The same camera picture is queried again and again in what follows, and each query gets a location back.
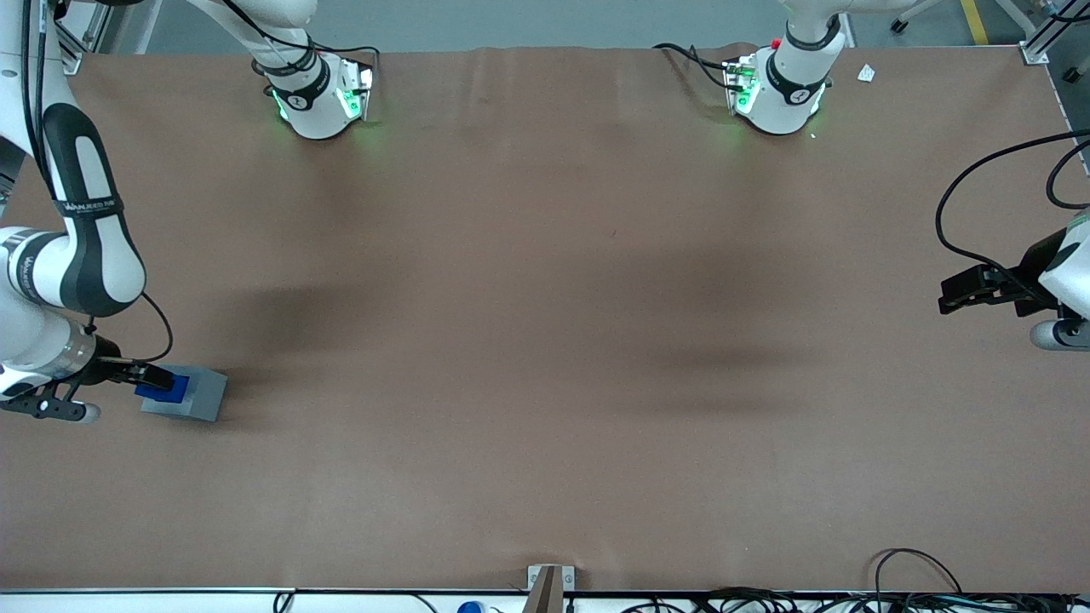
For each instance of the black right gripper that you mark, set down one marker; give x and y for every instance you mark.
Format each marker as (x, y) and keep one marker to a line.
(108, 366)

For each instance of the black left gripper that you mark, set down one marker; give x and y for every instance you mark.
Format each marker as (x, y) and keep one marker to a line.
(1033, 266)

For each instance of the blue plastic part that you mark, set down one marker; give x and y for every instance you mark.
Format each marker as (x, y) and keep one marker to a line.
(176, 393)

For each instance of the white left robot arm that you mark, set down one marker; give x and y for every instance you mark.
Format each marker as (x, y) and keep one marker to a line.
(783, 102)

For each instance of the gray square base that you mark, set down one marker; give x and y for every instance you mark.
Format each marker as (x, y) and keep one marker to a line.
(206, 393)

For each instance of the small white paper scrap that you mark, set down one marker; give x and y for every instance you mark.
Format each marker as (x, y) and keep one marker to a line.
(866, 73)

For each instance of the white leg with caster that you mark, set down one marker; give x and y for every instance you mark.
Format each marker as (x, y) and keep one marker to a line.
(899, 25)

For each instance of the blue round cap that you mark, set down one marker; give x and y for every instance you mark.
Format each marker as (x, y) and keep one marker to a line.
(470, 608)

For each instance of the brown table mat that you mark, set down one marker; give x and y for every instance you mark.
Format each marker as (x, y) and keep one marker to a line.
(545, 340)

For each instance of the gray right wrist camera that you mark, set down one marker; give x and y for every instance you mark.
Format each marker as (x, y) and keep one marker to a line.
(51, 409)

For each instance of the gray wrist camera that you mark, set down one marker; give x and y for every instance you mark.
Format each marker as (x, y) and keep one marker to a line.
(51, 409)
(1060, 335)

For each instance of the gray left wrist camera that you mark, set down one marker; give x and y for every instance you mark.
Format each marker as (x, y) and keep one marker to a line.
(1060, 335)

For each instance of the white table edge rail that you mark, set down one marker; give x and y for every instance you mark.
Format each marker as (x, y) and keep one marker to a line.
(170, 603)

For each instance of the aluminium frame post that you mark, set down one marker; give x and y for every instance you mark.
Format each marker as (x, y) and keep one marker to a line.
(94, 25)
(1035, 53)

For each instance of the silver metal bracket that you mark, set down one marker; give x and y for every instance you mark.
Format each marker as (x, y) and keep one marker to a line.
(534, 579)

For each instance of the brown upright post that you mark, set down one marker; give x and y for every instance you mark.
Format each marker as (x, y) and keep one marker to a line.
(545, 596)

